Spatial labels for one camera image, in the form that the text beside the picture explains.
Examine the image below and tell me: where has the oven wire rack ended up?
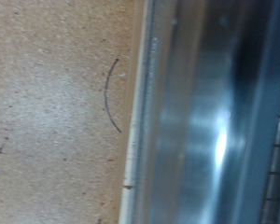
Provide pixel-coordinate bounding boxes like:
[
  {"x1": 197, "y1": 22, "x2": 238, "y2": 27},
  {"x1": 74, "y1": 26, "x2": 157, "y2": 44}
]
[{"x1": 259, "y1": 62, "x2": 280, "y2": 224}]

